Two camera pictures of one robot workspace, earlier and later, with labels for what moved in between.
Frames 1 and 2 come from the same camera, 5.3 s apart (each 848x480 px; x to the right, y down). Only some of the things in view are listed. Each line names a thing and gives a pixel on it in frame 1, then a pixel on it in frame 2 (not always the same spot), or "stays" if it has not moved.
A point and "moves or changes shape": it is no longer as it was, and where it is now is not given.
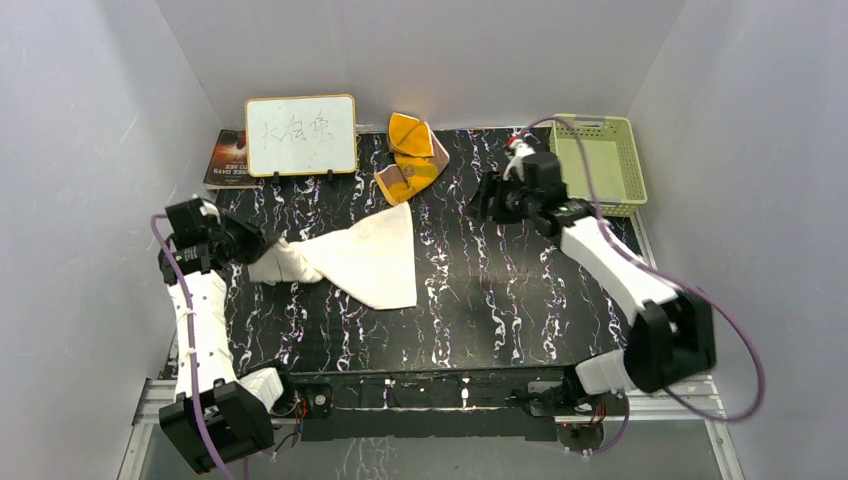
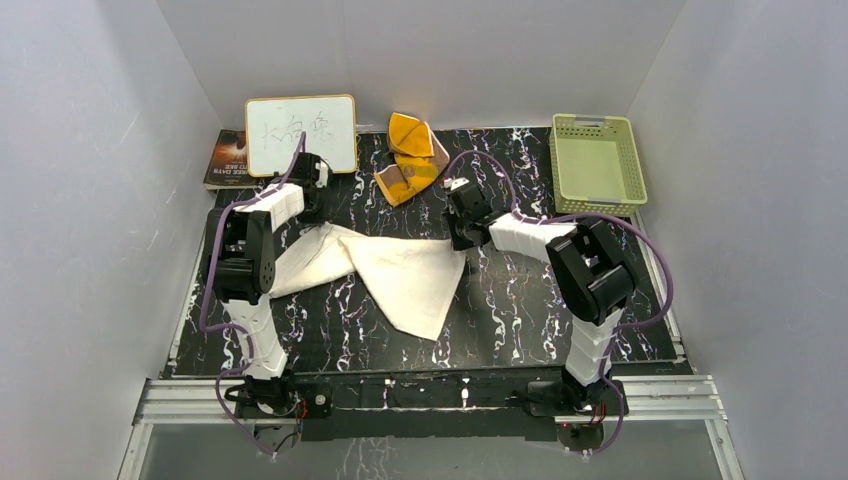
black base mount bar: x=430 y=405 stays
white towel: x=371 y=260 moves or changes shape
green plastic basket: x=613 y=157 stays
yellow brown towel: x=420 y=156 stays
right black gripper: x=492 y=186 -> x=458 y=243
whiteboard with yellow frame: x=301 y=134 stays
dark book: x=227 y=167 stays
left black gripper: x=257 y=239 -> x=323 y=215
